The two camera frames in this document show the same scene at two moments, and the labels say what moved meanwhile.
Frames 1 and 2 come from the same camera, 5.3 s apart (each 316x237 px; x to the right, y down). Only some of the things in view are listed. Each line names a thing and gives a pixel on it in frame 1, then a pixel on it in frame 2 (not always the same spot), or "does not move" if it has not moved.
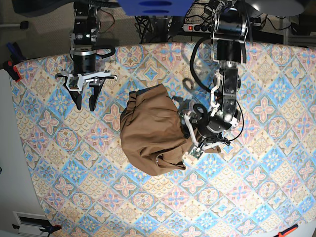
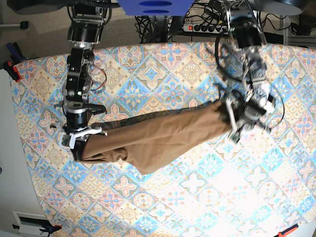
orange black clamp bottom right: (285, 232) does not move
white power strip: (192, 27) does not move
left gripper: (84, 72) to (78, 129)
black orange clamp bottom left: (51, 229) does not move
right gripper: (208, 127) to (245, 114)
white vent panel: (30, 224) does not move
